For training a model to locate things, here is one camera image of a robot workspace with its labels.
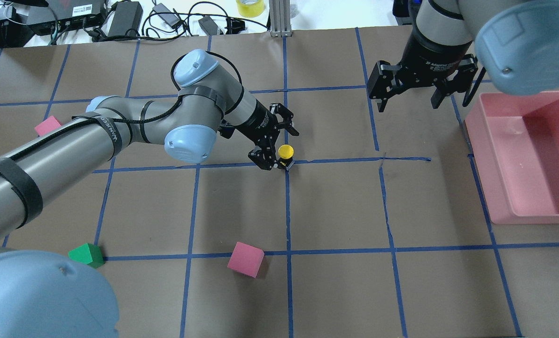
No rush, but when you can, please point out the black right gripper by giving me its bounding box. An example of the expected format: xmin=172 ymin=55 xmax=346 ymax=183
xmin=368 ymin=54 xmax=478 ymax=113

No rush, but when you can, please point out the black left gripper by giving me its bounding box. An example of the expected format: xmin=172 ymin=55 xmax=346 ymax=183
xmin=235 ymin=102 xmax=300 ymax=170

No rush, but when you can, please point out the yellow push button switch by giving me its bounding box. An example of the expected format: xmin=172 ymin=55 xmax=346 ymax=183
xmin=277 ymin=144 xmax=295 ymax=171

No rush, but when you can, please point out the green cube near left arm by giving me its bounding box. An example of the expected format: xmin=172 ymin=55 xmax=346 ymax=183
xmin=68 ymin=243 xmax=105 ymax=269

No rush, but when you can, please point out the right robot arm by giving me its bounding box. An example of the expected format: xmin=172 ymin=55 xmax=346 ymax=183
xmin=367 ymin=0 xmax=559 ymax=112

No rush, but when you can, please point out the pink plastic bin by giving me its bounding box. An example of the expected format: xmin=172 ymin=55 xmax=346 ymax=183
xmin=466 ymin=91 xmax=559 ymax=224

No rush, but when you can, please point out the yellow tape roll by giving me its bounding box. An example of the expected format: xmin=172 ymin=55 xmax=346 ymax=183
xmin=236 ymin=0 xmax=265 ymax=18

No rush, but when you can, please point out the pink cube near centre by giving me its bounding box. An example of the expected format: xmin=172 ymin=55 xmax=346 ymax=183
xmin=226 ymin=242 xmax=265 ymax=278

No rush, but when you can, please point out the pink cube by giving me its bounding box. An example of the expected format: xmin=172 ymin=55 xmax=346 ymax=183
xmin=33 ymin=116 xmax=62 ymax=137
xmin=226 ymin=242 xmax=265 ymax=278

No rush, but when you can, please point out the black power adapter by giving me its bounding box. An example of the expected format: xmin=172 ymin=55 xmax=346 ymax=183
xmin=107 ymin=0 xmax=143 ymax=37

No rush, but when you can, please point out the pink cube far side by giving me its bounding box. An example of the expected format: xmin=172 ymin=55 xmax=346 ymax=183
xmin=33 ymin=116 xmax=62 ymax=137

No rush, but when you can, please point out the aluminium frame post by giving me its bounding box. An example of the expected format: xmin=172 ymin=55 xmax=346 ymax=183
xmin=269 ymin=0 xmax=293 ymax=37

